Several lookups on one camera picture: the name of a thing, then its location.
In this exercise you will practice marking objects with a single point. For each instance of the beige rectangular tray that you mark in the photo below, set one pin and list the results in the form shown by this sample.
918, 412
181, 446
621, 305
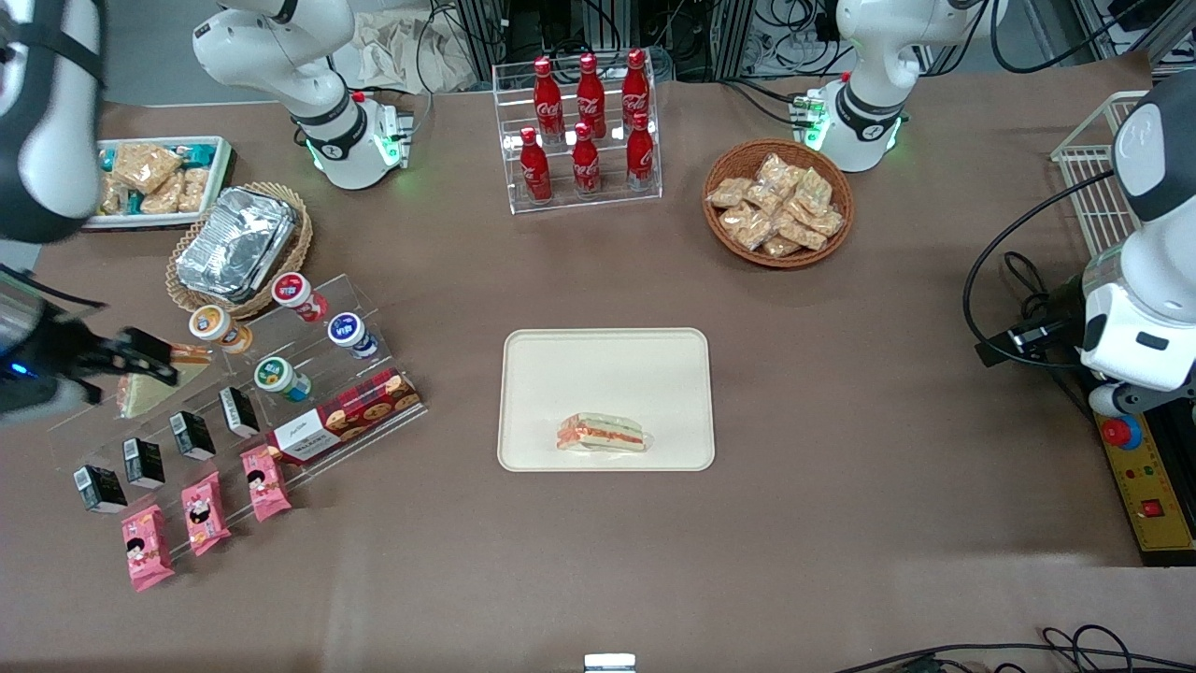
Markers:
605, 374

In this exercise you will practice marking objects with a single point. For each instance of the clear wrapped granola packet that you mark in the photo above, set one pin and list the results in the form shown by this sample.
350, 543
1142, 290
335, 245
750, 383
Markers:
194, 190
163, 196
112, 194
146, 166

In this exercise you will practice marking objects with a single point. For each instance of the white rectangular plastic bin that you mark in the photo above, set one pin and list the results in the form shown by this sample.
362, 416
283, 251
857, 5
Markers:
220, 168

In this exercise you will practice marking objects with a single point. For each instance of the aluminium frame rack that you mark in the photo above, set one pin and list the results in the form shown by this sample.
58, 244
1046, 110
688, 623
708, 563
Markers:
710, 28

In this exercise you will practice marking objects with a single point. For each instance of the dark right arm gripper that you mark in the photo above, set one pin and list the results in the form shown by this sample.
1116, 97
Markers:
58, 349

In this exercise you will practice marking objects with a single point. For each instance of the pink snack pack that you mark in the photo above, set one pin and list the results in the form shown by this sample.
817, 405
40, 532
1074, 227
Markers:
206, 514
147, 550
265, 482

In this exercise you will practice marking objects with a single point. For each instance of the yellow control box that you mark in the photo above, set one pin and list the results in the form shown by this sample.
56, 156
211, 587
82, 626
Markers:
1154, 505

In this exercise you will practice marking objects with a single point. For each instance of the crumpled beige cloth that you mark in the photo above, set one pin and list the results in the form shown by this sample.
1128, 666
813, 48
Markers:
402, 51

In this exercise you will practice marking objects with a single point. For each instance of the triangle sandwich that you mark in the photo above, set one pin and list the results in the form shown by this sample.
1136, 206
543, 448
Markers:
140, 397
603, 434

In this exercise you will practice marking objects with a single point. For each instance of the orange lid yogurt cup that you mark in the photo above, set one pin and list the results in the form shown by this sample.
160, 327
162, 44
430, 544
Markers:
217, 327

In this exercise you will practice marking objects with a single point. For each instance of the clear wrapped rice cracker packet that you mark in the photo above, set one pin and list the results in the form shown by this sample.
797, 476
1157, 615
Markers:
826, 222
781, 247
802, 234
729, 193
746, 227
814, 192
775, 173

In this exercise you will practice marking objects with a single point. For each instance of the teal snack packet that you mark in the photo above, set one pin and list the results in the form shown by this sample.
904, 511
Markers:
194, 153

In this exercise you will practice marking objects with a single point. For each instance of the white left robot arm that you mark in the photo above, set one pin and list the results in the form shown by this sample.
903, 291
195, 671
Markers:
869, 56

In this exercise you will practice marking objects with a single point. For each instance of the blue lid yogurt cup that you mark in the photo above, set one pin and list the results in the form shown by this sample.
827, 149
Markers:
349, 333

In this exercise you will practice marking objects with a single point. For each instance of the red emergency stop button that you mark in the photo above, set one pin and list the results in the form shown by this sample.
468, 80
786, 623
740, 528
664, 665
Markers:
1121, 432

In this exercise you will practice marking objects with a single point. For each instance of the stacked aluminium foil containers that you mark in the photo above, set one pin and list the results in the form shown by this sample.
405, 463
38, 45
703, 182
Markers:
235, 245

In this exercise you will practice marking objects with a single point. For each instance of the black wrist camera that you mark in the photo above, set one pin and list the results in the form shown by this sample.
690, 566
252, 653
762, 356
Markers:
1028, 338

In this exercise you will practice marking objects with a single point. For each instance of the oval brown wicker basket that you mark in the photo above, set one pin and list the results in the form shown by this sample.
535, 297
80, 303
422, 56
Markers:
301, 238

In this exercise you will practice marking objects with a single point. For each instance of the green lid yogurt cup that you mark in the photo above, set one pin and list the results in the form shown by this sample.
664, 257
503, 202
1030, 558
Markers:
278, 378

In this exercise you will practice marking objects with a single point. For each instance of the red lid yogurt cup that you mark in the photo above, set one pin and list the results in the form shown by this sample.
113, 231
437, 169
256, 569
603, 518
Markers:
297, 293

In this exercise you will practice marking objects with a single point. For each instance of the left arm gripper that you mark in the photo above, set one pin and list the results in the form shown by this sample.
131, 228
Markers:
1054, 316

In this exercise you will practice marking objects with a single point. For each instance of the small black carton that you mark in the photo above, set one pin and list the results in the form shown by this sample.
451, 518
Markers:
239, 411
144, 462
192, 436
99, 489

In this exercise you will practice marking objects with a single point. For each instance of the round brown wicker basket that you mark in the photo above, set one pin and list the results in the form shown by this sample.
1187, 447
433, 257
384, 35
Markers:
724, 234

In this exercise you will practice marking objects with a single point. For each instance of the red cookie box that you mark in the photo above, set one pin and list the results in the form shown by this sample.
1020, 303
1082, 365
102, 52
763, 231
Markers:
346, 416

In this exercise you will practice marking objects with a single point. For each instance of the clear acrylic tiered stand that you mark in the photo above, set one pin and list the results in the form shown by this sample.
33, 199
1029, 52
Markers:
322, 402

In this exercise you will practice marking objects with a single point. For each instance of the small silver metal block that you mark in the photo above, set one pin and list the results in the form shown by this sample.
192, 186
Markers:
609, 663

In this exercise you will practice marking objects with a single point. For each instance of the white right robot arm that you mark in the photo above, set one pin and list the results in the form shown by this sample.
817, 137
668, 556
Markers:
280, 56

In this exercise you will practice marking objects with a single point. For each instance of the clear acrylic bottle rack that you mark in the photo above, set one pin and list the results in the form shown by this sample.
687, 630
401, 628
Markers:
523, 112

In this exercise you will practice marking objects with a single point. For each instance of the red cola bottle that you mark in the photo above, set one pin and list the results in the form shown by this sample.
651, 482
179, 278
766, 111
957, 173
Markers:
640, 157
586, 166
590, 98
548, 103
535, 173
635, 89

